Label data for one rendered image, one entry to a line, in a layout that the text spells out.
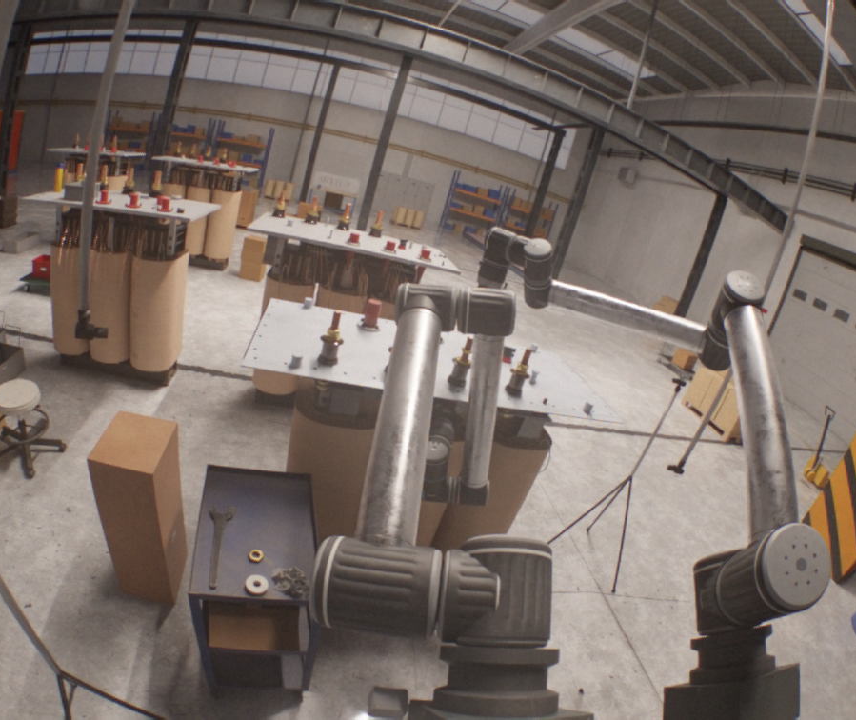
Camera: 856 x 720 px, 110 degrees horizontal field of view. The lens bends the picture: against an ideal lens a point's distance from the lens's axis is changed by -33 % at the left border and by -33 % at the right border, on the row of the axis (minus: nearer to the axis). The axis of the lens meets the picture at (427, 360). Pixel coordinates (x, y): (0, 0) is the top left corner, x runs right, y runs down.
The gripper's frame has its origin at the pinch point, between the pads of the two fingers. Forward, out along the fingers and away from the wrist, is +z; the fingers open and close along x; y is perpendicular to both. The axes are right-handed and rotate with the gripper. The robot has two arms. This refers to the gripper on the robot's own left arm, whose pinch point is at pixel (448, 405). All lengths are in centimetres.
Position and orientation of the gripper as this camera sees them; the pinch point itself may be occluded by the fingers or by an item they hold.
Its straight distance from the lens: 190.2
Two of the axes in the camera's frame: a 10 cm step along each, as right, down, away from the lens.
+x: -9.5, -3.0, 0.4
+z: 2.1, -5.3, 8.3
